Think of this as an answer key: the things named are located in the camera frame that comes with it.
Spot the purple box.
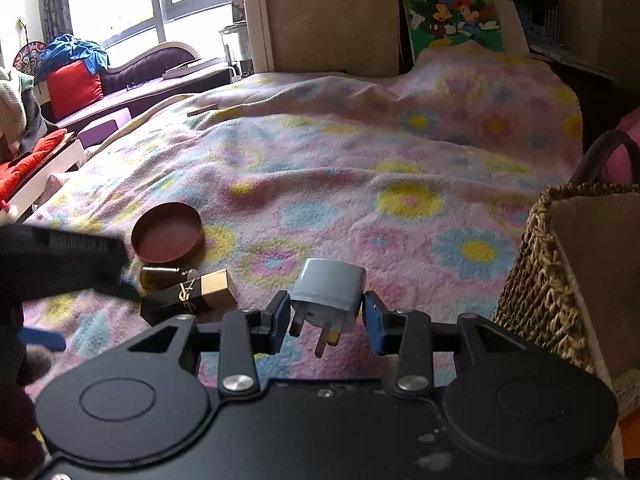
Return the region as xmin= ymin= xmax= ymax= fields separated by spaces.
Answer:
xmin=77 ymin=108 xmax=132 ymax=149

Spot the cartoon mouse picture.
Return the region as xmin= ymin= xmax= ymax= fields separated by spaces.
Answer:
xmin=397 ymin=0 xmax=507 ymax=60

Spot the round brown tin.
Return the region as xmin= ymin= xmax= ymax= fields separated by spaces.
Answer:
xmin=131 ymin=202 xmax=205 ymax=265

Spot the white shelf board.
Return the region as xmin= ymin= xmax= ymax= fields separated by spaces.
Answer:
xmin=0 ymin=139 xmax=84 ymax=223

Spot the floral fleece blanket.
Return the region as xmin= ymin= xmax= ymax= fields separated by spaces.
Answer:
xmin=20 ymin=42 xmax=585 ymax=391

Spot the black and gold lipstick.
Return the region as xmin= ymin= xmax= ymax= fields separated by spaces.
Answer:
xmin=139 ymin=268 xmax=239 ymax=327

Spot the woven basket with fabric lining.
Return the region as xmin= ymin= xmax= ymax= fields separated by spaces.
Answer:
xmin=492 ymin=129 xmax=640 ymax=480

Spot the red cushion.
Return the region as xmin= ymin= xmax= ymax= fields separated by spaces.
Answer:
xmin=45 ymin=59 xmax=104 ymax=122

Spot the purple chaise sofa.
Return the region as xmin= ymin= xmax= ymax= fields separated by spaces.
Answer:
xmin=47 ymin=41 xmax=236 ymax=126

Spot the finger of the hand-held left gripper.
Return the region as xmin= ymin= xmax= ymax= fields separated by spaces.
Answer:
xmin=22 ymin=329 xmax=67 ymax=352
xmin=96 ymin=279 xmax=142 ymax=304

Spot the blue perforated plastic item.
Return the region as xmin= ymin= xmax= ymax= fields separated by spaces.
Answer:
xmin=517 ymin=9 xmax=553 ymax=38

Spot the patterned curtain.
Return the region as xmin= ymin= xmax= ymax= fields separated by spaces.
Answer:
xmin=42 ymin=0 xmax=74 ymax=47

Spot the white book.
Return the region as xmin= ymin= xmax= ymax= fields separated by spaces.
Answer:
xmin=161 ymin=57 xmax=236 ymax=81

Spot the metal pot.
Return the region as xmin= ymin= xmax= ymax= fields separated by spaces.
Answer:
xmin=218 ymin=22 xmax=252 ymax=64

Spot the round colourful patterned fan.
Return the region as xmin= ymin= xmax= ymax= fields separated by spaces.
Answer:
xmin=12 ymin=42 xmax=49 ymax=77

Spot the grey plug adapter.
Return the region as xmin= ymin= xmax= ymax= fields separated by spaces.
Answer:
xmin=289 ymin=258 xmax=367 ymax=359

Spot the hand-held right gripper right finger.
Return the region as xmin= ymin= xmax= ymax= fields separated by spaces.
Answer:
xmin=362 ymin=290 xmax=533 ymax=399

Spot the pink velvet pillow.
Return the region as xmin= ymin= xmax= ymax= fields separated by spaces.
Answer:
xmin=602 ymin=109 xmax=640 ymax=183

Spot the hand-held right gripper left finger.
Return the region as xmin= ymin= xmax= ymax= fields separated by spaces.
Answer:
xmin=127 ymin=290 xmax=292 ymax=402

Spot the blue clothes pile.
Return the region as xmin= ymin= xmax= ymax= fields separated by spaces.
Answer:
xmin=37 ymin=33 xmax=110 ymax=77

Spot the red cloth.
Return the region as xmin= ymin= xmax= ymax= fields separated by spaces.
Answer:
xmin=0 ymin=129 xmax=69 ymax=202

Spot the small gold bottle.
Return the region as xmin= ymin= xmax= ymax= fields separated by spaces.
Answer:
xmin=139 ymin=265 xmax=201 ymax=291

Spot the white knitted cloth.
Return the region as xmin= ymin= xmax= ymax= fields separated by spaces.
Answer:
xmin=0 ymin=66 xmax=32 ymax=161

